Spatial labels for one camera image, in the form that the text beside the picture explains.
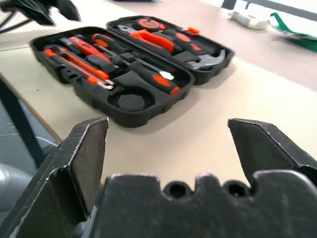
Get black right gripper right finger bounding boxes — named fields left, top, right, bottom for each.
left=227, top=118, right=317, bottom=186

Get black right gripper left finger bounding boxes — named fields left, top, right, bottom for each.
left=0, top=117, right=109, bottom=238

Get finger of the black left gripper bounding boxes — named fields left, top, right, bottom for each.
left=54, top=0, right=82, bottom=22
left=0, top=0, right=55, bottom=26

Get orange voltage tester pen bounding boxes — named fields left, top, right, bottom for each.
left=66, top=35, right=110, bottom=60

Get slim black orange screwdriver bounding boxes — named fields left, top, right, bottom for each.
left=91, top=33, right=175, bottom=81

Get orange utility knife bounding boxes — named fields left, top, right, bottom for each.
left=44, top=48, right=115, bottom=90

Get black bit holder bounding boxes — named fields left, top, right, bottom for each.
left=85, top=55, right=120, bottom=74

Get large black orange screwdriver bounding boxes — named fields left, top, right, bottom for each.
left=93, top=44, right=181, bottom=96

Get black plastic tool case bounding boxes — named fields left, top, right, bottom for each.
left=29, top=15, right=235, bottom=128

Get black orange tape measure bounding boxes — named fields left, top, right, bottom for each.
left=133, top=17, right=167, bottom=32

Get green plastic item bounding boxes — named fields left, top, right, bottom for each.
left=268, top=12, right=317, bottom=53

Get white box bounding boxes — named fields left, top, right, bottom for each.
left=227, top=10, right=270, bottom=31

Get black table frame rail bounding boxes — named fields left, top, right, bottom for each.
left=0, top=72, right=45, bottom=168

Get orange handled pliers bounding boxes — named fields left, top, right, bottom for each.
left=116, top=24, right=175, bottom=54

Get silver claw hammer black handle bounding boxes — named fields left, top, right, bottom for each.
left=163, top=28, right=227, bottom=72

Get dark background furniture frame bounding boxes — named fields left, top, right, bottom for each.
left=222, top=0, right=317, bottom=13

